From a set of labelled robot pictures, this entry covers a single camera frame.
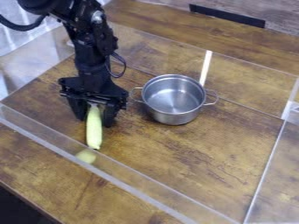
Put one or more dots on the clear acrylic enclosure panel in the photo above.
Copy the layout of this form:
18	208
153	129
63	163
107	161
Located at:
273	206

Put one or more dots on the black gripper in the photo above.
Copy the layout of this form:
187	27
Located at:
94	87

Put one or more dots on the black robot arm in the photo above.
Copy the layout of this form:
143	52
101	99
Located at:
84	21

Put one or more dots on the green handled metal spoon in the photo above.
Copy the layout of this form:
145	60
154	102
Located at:
94	128

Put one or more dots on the stainless steel pot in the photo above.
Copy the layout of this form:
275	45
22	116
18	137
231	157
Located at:
174	98

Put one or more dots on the black wall strip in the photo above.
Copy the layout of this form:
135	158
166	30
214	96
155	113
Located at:
227	15

